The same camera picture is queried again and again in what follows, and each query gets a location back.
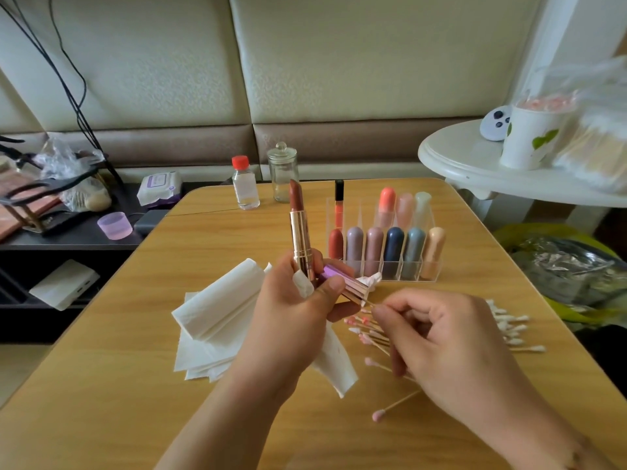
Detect person's left hand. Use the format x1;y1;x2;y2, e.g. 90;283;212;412
230;251;359;407

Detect person's left forearm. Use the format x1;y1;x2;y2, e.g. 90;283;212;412
157;381;295;470

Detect red lipstick navy tube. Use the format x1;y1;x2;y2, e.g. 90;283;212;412
382;226;407;281

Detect wet wipes pack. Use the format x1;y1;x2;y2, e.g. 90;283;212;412
136;171;184;208

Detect black cables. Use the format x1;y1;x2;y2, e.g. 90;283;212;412
0;0;109;172

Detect pink tray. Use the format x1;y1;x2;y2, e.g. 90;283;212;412
0;171;60;241

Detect large white tissue sheet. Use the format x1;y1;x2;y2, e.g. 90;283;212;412
294;269;360;400

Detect glass jar with lid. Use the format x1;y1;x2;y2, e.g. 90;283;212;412
266;142;300;204

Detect red lipstick mauve tube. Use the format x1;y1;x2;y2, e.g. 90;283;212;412
346;226;366;277

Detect red lipstick grey-blue tube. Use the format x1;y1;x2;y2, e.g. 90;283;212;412
402;227;427;281

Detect beige padded backrest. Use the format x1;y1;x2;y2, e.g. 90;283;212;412
0;0;545;182

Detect small purple plastic cup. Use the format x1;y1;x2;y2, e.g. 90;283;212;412
97;211;135;241

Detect white round side table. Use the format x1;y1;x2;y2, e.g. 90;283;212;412
418;119;627;208

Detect white mug green leaf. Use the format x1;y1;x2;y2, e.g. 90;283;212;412
500;93;579;172

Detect person's right hand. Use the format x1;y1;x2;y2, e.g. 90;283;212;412
372;289;589;461

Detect crumpled clear plastic bag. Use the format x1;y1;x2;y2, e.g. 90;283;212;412
39;132;112;213

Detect stack of white tissues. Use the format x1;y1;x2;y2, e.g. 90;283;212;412
171;257;276;383

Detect red lipstick beige tube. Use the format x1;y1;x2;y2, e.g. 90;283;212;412
421;226;447;282

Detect white panda figure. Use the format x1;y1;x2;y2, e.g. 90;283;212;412
479;104;515;143

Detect white power bank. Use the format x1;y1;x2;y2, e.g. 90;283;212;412
27;258;101;311

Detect clear bottle red cap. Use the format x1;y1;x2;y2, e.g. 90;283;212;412
231;155;262;212

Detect dark grey flat box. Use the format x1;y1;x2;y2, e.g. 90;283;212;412
134;208;172;234

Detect yellow-green bin with bag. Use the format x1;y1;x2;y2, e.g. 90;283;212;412
494;222;627;329

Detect pile of cotton swabs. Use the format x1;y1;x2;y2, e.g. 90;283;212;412
485;298;548;353

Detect pink-tipped cotton swab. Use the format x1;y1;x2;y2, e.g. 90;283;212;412
371;389;423;423

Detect person's right forearm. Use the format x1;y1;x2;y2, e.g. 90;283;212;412
529;416;619;470

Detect clear acrylic lipstick organizer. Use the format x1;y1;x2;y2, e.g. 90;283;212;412
327;180;447;282

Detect metallic purple lipstick cap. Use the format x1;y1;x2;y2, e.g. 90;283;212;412
315;264;372;302

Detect black low shelf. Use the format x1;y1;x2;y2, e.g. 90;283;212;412
0;181;231;343

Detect red lipstick dusty pink tube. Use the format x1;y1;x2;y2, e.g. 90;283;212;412
364;227;385;278

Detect brown lipstick gold tube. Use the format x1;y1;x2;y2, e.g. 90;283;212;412
288;179;315;285

